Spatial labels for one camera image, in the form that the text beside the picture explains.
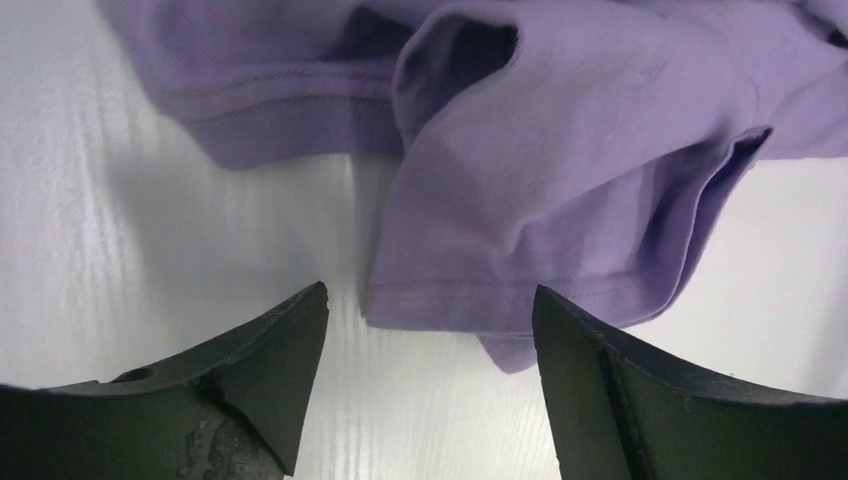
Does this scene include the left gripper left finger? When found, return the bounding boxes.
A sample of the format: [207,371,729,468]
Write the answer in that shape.
[1,283,329,479]

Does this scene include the purple t shirt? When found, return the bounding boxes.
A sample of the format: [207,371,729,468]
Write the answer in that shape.
[99,1,847,373]

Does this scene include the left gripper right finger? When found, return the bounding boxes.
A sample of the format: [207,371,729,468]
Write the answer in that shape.
[532,286,847,479]

